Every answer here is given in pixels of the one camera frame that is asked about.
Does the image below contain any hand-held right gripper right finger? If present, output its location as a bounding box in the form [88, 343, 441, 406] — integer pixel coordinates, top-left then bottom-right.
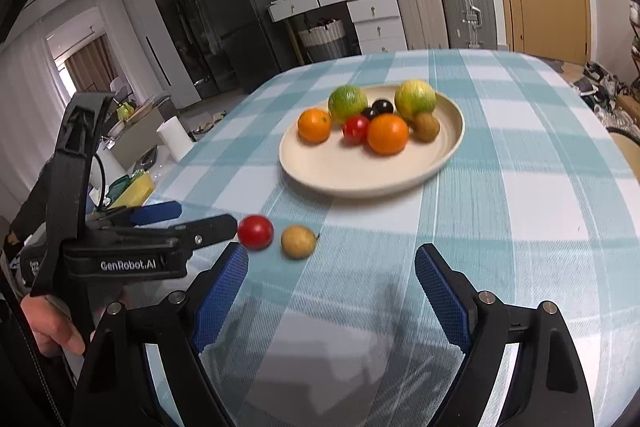
[414, 243, 597, 427]

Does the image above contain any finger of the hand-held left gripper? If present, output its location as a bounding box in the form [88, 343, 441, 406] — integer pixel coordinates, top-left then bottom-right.
[169, 214, 239, 251]
[106, 200, 183, 229]

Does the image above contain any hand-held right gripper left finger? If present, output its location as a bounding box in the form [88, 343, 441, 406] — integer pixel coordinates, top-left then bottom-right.
[74, 242, 250, 427]

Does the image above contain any red tomato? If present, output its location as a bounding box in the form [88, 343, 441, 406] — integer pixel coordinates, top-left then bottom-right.
[342, 116, 372, 145]
[237, 215, 275, 251]

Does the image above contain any brown longan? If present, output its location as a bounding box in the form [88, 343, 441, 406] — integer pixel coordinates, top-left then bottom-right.
[280, 225, 320, 261]
[411, 112, 442, 144]

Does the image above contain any orange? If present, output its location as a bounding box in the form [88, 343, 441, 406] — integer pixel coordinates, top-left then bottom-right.
[367, 114, 410, 156]
[297, 108, 334, 144]

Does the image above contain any cream round plate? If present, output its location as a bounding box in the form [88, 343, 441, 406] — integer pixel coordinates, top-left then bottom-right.
[278, 89, 466, 200]

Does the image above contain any person's left forearm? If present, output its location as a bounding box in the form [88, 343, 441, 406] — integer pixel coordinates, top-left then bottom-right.
[7, 158, 57, 254]

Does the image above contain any person's left hand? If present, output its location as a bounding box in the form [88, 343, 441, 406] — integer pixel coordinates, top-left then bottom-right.
[20, 293, 99, 359]

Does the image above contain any white paper towel roll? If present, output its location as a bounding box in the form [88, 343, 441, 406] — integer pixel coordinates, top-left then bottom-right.
[156, 115, 195, 163]

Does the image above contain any teal checked tablecloth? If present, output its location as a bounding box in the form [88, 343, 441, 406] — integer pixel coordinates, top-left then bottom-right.
[144, 48, 640, 427]

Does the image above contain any brown curtain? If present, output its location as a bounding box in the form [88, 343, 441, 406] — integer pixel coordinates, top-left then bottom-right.
[64, 34, 119, 94]

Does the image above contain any green lime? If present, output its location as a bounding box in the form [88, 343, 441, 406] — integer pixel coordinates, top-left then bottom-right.
[327, 85, 370, 124]

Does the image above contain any black glass cabinet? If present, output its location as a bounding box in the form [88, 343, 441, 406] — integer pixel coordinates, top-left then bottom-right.
[139, 0, 237, 104]

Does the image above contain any yellow-green lime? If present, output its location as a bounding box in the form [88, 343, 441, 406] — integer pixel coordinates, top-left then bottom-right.
[394, 79, 437, 122]

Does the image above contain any grey refrigerator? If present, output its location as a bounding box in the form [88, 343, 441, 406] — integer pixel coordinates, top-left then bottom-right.
[192, 0, 297, 96]

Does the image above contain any woven laundry basket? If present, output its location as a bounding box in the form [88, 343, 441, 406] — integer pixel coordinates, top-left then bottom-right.
[298, 19, 347, 63]

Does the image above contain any white drawer chest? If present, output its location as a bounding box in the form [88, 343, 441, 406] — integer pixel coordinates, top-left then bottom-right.
[267, 0, 409, 56]

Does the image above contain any silver suitcase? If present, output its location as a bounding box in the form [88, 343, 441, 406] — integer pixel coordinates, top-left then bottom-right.
[436, 0, 499, 50]

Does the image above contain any beige suitcase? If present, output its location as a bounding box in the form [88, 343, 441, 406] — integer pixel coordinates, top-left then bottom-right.
[389, 0, 450, 52]

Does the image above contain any shoe rack with shoes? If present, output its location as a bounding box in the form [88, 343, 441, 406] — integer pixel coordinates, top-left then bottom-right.
[612, 0, 640, 128]

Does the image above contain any black cable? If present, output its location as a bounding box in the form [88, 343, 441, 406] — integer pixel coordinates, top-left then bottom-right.
[96, 154, 111, 208]

